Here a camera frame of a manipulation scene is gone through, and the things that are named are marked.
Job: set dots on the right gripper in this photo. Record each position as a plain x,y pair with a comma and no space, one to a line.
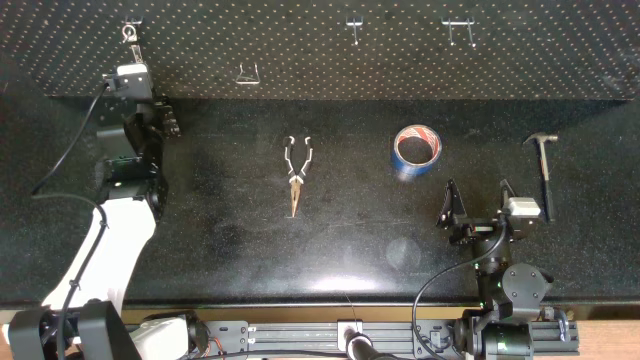
480,230

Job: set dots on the roll of blue tape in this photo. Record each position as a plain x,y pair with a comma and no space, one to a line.
402,162

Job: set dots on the black pegboard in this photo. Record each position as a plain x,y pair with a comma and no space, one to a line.
310,55

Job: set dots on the wrench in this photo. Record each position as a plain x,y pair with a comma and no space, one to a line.
129,34

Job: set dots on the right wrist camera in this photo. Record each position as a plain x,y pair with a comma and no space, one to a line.
522,206

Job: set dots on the metal hook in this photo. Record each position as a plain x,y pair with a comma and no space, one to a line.
451,30
354,30
247,80
133,20

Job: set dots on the mounting rail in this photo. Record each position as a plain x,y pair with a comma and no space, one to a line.
400,337

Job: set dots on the pliers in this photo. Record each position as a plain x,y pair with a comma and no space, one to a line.
297,175

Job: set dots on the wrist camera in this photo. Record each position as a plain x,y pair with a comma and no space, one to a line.
135,80
522,206

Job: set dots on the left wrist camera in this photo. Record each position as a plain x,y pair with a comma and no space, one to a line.
135,80

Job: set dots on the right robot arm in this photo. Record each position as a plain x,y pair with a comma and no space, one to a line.
520,290

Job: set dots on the hammer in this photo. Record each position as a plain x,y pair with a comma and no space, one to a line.
544,165

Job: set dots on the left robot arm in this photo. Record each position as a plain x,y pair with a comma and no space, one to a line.
120,240

